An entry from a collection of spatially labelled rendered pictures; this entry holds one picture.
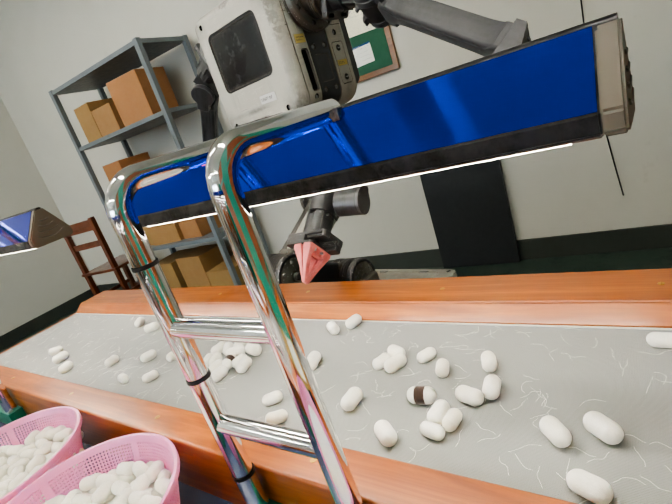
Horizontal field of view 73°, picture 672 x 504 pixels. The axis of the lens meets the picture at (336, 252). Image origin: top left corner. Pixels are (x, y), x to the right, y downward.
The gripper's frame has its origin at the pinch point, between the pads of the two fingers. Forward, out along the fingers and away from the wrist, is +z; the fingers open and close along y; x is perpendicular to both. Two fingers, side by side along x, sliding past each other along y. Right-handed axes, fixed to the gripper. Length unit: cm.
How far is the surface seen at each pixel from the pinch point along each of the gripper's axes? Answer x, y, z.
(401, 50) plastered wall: 82, -51, -170
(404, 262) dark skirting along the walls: 172, -87, -88
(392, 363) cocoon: -5.3, 26.0, 16.8
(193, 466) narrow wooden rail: -17.1, 4.0, 35.2
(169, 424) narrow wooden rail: -19.1, -1.5, 30.7
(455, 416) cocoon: -10.0, 38.1, 23.3
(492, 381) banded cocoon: -6.4, 40.7, 18.4
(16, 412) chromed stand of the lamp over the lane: -18, -61, 36
